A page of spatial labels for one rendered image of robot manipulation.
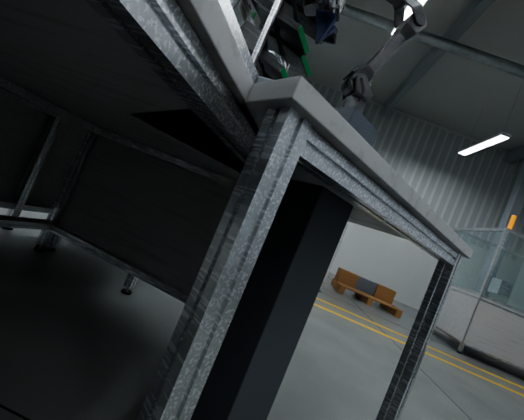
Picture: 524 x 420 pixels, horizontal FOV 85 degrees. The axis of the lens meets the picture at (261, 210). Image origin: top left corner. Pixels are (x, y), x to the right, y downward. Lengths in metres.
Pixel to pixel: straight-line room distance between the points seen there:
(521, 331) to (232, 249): 5.73
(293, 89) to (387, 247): 9.54
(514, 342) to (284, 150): 5.70
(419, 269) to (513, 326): 4.76
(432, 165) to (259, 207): 10.25
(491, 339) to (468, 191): 6.08
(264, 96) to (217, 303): 0.26
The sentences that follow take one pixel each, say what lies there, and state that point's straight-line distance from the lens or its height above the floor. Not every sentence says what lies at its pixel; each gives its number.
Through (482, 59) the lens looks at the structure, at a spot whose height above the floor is 4.91.
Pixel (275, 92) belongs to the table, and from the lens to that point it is 0.38.
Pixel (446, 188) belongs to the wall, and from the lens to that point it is 10.62.
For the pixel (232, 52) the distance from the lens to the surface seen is 0.36.
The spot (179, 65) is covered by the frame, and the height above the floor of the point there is 0.79.
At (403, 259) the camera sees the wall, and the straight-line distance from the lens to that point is 10.03.
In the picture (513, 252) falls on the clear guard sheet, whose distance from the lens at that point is 5.77.
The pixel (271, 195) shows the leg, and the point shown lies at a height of 0.72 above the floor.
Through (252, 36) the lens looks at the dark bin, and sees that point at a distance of 1.25.
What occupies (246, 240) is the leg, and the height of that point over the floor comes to 0.66.
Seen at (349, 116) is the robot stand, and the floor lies 1.03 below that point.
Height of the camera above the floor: 0.69
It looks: 2 degrees up
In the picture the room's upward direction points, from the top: 23 degrees clockwise
